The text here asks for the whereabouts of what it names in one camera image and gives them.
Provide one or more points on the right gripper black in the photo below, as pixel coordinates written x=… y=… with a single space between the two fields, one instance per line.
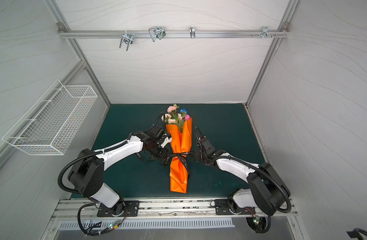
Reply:
x=203 y=151

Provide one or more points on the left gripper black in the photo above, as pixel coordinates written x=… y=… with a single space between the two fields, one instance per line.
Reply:
x=164 y=151

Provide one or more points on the orange wrapping paper sheet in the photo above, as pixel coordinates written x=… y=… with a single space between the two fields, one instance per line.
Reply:
x=181 y=145

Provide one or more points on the light pink fake rose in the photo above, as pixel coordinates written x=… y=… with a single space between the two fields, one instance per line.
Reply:
x=172 y=110

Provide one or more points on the blue fake flower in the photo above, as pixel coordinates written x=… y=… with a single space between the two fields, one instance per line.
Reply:
x=184 y=111

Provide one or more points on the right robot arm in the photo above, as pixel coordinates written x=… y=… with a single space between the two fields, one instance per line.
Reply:
x=267 y=191

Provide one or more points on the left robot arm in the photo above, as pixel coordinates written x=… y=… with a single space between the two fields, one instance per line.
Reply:
x=85 y=174

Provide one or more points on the green table mat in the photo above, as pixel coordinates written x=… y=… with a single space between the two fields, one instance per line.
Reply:
x=227 y=126

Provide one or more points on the metal hook clamp left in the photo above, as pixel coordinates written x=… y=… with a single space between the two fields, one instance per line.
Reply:
x=126 y=40

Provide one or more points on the metal hook clamp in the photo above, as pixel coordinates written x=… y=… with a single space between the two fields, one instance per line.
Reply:
x=156 y=32
x=126 y=40

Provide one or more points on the metal hook clamp middle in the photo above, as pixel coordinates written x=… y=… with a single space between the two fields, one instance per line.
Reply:
x=156 y=32

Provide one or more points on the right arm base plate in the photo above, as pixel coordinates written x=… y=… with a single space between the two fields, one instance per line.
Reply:
x=225 y=207

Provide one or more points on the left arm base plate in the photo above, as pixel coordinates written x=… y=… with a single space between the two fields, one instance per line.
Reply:
x=129 y=208

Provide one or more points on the white wire basket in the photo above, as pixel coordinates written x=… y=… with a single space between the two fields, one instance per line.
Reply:
x=49 y=126

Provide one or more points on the aluminium front rail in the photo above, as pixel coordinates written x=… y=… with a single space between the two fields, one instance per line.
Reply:
x=149 y=208

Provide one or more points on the white slotted cable duct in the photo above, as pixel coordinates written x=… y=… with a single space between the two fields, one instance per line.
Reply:
x=140 y=224

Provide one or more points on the metal ring clamp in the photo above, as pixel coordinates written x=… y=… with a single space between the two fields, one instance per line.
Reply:
x=192 y=32

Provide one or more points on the metal bracket clamp right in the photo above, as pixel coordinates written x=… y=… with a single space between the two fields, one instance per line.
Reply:
x=265 y=34

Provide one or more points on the aluminium crossbar rail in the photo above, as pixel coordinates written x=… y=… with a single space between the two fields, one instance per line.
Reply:
x=170 y=34

